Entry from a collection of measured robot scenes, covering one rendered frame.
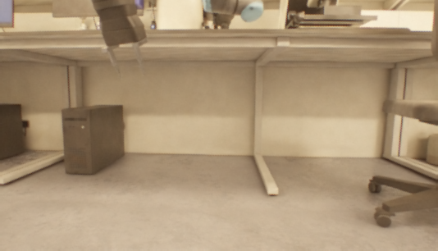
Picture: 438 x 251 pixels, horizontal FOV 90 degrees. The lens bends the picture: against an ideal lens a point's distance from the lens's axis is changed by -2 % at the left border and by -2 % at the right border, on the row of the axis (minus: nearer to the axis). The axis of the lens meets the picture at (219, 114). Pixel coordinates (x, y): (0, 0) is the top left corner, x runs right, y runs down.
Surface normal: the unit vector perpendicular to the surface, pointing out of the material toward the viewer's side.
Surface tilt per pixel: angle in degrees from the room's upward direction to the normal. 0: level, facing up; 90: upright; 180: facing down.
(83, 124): 90
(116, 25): 110
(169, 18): 90
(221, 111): 90
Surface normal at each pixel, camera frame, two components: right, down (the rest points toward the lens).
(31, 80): -0.04, 0.10
